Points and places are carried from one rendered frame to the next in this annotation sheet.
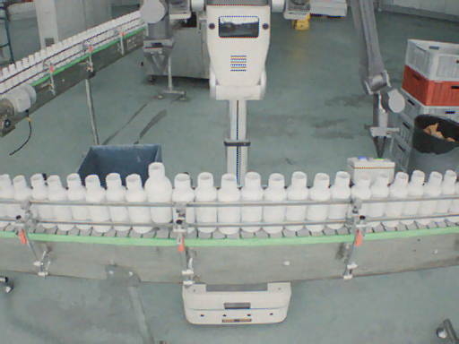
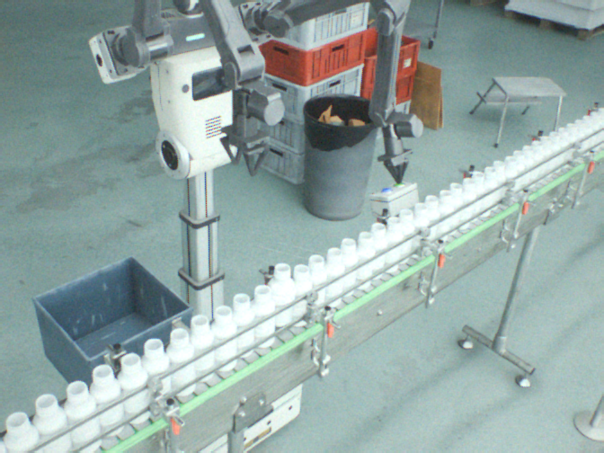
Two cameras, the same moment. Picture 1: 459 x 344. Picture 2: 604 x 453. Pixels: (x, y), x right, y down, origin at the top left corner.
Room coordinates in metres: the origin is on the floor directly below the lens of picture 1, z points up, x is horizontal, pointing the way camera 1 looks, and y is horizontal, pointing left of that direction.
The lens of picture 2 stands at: (-0.12, 1.04, 2.16)
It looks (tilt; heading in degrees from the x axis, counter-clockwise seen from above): 34 degrees down; 316
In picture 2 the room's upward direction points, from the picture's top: 4 degrees clockwise
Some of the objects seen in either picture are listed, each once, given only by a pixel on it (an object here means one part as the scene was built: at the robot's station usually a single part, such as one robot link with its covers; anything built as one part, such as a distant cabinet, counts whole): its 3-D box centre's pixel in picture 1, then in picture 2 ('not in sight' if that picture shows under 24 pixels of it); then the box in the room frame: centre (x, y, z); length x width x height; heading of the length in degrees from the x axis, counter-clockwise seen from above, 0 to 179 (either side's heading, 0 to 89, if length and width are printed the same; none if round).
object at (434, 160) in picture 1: (432, 164); (338, 159); (2.25, -1.54, 0.32); 0.45 x 0.45 x 0.64
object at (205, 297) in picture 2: not in sight; (202, 314); (1.47, -0.03, 0.49); 0.13 x 0.13 x 0.40; 1
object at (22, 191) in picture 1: (26, 202); (134, 387); (0.80, 0.59, 1.08); 0.06 x 0.06 x 0.17
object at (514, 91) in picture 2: not in sight; (516, 104); (2.21, -3.42, 0.21); 0.61 x 0.47 x 0.41; 144
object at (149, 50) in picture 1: (159, 56); (249, 155); (0.95, 0.18, 1.44); 0.07 x 0.07 x 0.09; 1
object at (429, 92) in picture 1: (441, 84); (312, 48); (2.80, -1.80, 0.78); 0.61 x 0.41 x 0.22; 98
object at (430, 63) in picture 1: (446, 60); (314, 13); (2.79, -1.79, 1.00); 0.61 x 0.41 x 0.22; 98
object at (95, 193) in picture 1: (97, 203); (223, 338); (0.81, 0.36, 1.08); 0.06 x 0.06 x 0.17
